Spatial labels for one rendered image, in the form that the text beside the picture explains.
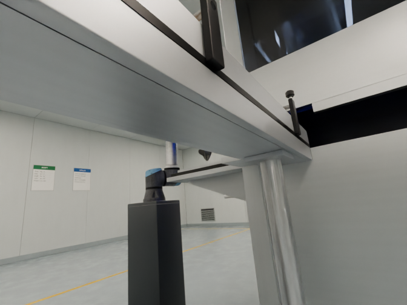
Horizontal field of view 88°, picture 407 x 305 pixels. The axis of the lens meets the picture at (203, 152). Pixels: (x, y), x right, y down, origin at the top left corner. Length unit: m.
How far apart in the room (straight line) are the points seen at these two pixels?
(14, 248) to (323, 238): 5.47
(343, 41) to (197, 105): 0.65
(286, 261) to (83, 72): 0.47
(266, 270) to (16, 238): 5.28
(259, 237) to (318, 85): 0.51
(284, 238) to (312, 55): 0.56
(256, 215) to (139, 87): 0.63
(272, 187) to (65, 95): 0.41
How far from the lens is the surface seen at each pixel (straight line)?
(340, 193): 0.69
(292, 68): 0.81
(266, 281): 0.79
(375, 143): 0.70
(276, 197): 0.50
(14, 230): 5.68
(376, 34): 0.81
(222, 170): 0.83
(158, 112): 0.23
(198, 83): 0.21
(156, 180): 1.50
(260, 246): 0.77
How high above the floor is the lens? 0.74
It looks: 14 degrees up
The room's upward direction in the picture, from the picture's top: 5 degrees counter-clockwise
